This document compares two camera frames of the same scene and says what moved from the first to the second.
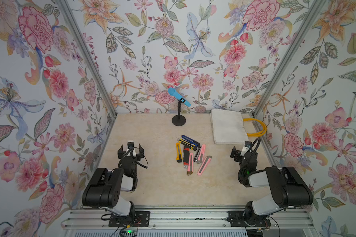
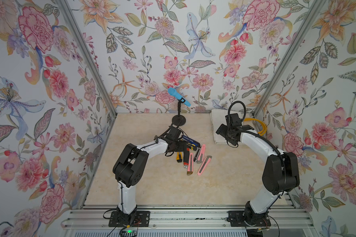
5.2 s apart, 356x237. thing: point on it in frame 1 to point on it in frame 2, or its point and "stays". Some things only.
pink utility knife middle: [201, 154] stays
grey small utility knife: [198, 149] stays
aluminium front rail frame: [191, 221] stays
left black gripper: [137, 156] to [182, 145]
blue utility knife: [191, 141] stays
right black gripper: [237, 155] to [223, 128]
